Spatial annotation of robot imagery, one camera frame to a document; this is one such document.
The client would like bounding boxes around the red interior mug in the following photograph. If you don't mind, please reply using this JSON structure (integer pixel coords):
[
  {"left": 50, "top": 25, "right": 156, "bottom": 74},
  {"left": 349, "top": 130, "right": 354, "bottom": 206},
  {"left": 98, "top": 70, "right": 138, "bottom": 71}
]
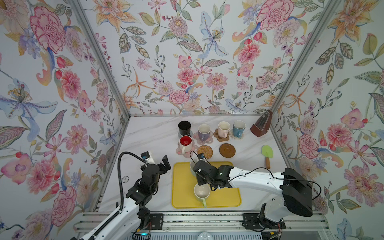
[{"left": 179, "top": 136, "right": 193, "bottom": 154}]

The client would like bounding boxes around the colourful embroidered coaster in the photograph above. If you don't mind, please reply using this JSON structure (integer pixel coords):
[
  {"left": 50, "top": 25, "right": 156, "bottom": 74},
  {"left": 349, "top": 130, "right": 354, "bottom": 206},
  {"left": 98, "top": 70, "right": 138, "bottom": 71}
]
[{"left": 230, "top": 130, "right": 244, "bottom": 140}]

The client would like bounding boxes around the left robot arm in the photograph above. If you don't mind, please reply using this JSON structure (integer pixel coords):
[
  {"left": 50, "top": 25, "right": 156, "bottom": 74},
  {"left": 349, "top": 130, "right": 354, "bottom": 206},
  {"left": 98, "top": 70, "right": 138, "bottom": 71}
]
[{"left": 81, "top": 151, "right": 171, "bottom": 240}]

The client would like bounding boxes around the yellow tray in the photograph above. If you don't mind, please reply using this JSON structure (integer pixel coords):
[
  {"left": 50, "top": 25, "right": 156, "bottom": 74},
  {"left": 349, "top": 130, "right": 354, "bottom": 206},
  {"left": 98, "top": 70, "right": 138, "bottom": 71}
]
[{"left": 172, "top": 162, "right": 242, "bottom": 209}]

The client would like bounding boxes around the brown wooden round coaster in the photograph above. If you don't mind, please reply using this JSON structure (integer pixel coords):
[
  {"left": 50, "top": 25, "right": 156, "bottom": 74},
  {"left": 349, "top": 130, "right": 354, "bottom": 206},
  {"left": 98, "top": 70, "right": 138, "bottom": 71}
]
[{"left": 219, "top": 143, "right": 236, "bottom": 158}]

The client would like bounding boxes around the black mug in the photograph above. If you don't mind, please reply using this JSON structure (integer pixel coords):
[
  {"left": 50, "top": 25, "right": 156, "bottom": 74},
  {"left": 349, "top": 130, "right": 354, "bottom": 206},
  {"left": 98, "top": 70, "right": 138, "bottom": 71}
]
[{"left": 178, "top": 121, "right": 192, "bottom": 131}]

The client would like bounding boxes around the green handle mug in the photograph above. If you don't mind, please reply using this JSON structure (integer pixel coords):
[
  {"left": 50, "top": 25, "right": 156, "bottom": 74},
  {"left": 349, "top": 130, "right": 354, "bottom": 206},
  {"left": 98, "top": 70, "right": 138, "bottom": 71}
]
[{"left": 194, "top": 184, "right": 211, "bottom": 208}]

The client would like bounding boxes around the light blue mug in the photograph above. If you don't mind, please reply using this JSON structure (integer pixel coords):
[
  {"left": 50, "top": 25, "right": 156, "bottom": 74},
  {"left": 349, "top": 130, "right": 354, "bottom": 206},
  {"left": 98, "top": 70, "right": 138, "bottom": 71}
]
[{"left": 190, "top": 161, "right": 196, "bottom": 177}]

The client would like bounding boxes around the aluminium rail base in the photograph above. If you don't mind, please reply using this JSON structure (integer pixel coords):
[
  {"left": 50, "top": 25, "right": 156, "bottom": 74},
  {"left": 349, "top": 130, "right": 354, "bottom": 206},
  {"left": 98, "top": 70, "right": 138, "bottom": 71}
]
[{"left": 74, "top": 211, "right": 329, "bottom": 234}]

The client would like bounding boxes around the pink handle mug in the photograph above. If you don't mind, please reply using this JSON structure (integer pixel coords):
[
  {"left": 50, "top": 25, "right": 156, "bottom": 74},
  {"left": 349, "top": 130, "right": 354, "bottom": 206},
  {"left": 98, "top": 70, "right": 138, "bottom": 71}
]
[{"left": 218, "top": 121, "right": 231, "bottom": 138}]

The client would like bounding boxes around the purple handle mug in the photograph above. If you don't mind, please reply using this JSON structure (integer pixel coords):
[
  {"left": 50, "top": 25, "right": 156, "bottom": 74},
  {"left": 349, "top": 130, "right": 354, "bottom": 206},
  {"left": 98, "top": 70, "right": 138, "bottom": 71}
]
[{"left": 198, "top": 124, "right": 211, "bottom": 142}]

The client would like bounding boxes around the brown paw coaster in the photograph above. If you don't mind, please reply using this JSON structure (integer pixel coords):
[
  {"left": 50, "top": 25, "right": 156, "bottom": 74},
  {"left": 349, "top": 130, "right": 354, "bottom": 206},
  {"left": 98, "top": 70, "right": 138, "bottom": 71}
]
[{"left": 214, "top": 129, "right": 230, "bottom": 142}]

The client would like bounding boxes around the rattan woven coaster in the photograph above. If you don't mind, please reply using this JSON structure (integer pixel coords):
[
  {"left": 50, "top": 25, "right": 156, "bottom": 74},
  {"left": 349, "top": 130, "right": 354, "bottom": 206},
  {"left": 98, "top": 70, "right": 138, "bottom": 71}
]
[{"left": 197, "top": 145, "right": 213, "bottom": 159}]

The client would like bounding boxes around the green spatula wooden handle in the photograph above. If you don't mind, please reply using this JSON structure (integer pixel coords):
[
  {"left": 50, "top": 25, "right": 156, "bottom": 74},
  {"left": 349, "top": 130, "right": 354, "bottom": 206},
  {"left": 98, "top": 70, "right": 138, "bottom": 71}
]
[{"left": 262, "top": 145, "right": 274, "bottom": 169}]

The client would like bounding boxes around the grey woven coaster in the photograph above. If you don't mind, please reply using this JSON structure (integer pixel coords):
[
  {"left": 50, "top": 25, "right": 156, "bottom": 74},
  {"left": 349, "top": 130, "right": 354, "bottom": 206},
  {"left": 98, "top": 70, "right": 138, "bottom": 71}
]
[{"left": 178, "top": 130, "right": 193, "bottom": 138}]

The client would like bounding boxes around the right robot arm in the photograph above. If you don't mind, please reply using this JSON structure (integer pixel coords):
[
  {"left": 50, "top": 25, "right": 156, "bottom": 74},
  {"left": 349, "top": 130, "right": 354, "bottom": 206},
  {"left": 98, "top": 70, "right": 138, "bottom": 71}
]
[{"left": 191, "top": 154, "right": 313, "bottom": 232}]

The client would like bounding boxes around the red brown metronome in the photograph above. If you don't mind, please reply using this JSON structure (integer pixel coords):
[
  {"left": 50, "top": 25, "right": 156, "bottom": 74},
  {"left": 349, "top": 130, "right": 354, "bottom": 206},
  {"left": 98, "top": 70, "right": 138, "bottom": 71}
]
[{"left": 250, "top": 110, "right": 273, "bottom": 138}]

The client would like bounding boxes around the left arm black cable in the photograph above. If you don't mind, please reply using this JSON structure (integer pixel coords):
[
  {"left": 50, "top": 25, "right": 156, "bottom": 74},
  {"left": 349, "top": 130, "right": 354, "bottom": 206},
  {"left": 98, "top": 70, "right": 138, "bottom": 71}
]
[{"left": 89, "top": 151, "right": 148, "bottom": 240}]

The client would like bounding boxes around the pink flower coaster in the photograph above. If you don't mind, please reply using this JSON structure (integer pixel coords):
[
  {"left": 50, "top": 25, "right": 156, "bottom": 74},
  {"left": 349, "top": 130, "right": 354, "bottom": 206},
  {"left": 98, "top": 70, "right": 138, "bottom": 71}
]
[
  {"left": 193, "top": 131, "right": 214, "bottom": 145},
  {"left": 175, "top": 143, "right": 199, "bottom": 159}
]

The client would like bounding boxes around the teal blue mug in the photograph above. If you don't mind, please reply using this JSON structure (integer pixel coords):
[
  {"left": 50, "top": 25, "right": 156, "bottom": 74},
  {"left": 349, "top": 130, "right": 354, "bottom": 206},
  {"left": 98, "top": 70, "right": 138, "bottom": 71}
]
[{"left": 233, "top": 120, "right": 246, "bottom": 136}]

